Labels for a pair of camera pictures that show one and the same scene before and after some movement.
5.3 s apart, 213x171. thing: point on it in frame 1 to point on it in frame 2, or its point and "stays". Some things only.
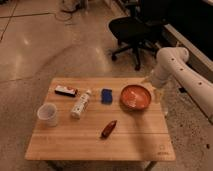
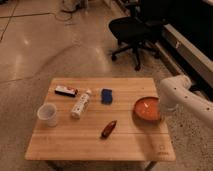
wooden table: x=99 y=119 stays
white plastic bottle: x=81 y=105 stays
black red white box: x=66 y=91 stays
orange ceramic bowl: x=135 y=97 to x=147 y=110
